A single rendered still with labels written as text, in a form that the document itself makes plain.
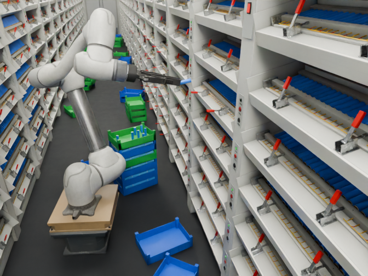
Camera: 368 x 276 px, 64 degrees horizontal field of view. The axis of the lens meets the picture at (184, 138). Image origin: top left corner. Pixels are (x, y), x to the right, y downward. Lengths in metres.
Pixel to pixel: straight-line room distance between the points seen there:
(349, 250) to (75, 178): 1.34
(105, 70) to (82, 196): 0.78
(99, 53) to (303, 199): 0.91
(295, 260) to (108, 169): 1.19
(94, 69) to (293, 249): 0.96
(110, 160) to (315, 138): 1.31
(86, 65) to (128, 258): 1.15
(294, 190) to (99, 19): 0.96
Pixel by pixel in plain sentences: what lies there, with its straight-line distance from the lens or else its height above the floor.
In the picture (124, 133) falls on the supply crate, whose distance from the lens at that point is 2.34.
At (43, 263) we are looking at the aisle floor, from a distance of 2.03.
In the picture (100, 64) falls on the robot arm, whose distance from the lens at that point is 1.26.
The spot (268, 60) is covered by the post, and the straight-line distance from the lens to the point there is 1.03.
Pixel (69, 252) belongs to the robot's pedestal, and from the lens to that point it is 2.01.
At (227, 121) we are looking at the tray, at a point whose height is 0.92.
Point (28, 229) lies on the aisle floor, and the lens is 2.29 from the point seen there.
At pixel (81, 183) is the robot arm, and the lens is 1.72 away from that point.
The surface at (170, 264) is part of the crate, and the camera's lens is 1.85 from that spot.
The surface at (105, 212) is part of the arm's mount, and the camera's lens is 1.82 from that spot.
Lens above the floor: 1.42
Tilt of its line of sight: 27 degrees down
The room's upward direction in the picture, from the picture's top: straight up
